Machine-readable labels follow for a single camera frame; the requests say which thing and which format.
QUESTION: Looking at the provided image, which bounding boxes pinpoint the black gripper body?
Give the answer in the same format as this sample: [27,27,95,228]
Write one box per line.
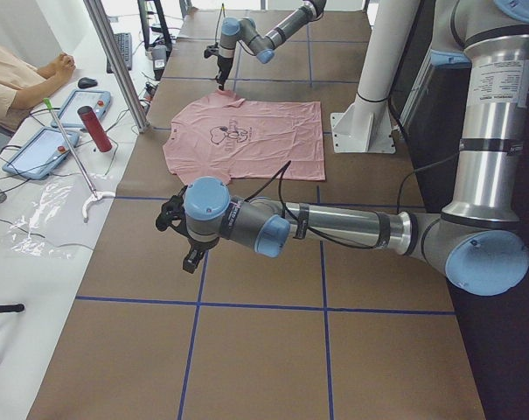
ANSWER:
[186,228,219,257]
[216,55,233,79]

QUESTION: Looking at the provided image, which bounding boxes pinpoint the black computer mouse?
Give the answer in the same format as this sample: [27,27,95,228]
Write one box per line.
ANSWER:
[77,77,98,89]

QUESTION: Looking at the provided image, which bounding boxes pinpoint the aluminium frame post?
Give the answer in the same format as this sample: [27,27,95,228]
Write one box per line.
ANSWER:
[83,0,150,133]

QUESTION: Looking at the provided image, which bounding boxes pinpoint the black box device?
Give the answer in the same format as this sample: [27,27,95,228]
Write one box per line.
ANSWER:
[151,45,169,81]

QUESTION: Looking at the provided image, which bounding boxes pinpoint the metal reacher grabber tool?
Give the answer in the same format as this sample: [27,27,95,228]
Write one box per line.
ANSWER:
[43,97,116,223]

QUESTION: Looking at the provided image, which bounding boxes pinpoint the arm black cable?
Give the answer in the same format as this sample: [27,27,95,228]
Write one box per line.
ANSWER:
[241,160,464,250]

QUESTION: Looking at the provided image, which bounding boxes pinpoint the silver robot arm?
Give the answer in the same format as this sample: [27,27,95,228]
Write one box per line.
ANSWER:
[204,0,326,90]
[171,1,529,296]

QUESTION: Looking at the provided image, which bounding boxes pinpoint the near blue teach pendant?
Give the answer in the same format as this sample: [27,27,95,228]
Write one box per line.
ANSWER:
[2,127,70,180]

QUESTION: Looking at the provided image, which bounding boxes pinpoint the black keyboard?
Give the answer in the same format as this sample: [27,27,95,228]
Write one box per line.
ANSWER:
[114,32,133,70]

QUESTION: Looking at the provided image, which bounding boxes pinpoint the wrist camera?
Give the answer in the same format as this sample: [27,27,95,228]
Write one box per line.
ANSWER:
[204,43,219,59]
[155,195,187,235]

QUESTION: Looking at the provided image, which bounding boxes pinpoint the far blue teach pendant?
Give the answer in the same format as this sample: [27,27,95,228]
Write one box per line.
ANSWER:
[57,89,112,129]

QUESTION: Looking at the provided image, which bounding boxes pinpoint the blue teach pendant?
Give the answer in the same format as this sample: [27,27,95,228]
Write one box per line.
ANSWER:
[2,127,70,180]
[57,89,112,129]

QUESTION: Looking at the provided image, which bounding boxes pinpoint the white pedestal column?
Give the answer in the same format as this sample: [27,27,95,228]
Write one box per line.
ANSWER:
[331,0,421,154]

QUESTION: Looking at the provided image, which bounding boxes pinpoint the pink snoopy t-shirt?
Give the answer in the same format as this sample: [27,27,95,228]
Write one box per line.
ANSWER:
[163,90,325,184]

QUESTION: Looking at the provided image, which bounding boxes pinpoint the seated person beige shirt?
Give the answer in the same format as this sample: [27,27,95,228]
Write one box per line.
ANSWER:
[0,45,76,133]

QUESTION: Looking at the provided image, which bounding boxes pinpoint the red thermos bottle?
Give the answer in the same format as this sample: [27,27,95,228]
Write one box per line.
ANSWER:
[77,106,112,152]

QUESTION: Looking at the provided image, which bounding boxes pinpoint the clear plastic bag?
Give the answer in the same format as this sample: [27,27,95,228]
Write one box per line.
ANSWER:
[2,175,113,260]

